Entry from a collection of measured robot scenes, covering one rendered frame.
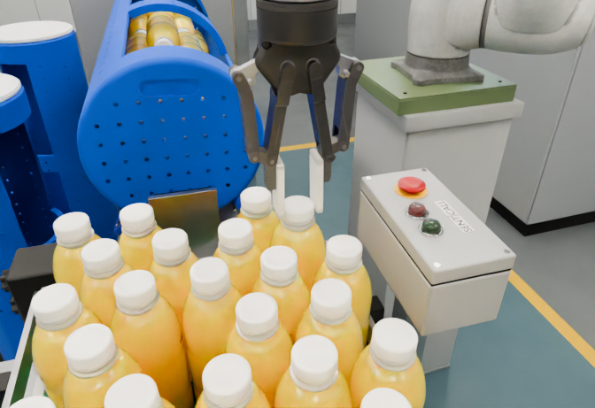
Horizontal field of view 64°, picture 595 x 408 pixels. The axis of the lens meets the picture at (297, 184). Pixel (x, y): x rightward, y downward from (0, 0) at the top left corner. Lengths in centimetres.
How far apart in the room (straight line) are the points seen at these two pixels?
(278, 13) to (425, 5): 79
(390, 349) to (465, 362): 149
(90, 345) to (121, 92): 39
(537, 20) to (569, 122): 123
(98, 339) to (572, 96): 206
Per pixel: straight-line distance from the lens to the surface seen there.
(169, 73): 72
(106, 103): 74
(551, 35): 117
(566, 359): 206
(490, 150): 131
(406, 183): 62
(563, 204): 260
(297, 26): 43
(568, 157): 244
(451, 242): 56
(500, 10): 116
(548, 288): 232
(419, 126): 113
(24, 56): 181
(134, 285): 49
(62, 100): 186
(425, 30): 120
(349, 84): 49
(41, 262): 74
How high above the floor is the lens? 143
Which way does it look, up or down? 32 degrees down
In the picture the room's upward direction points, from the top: straight up
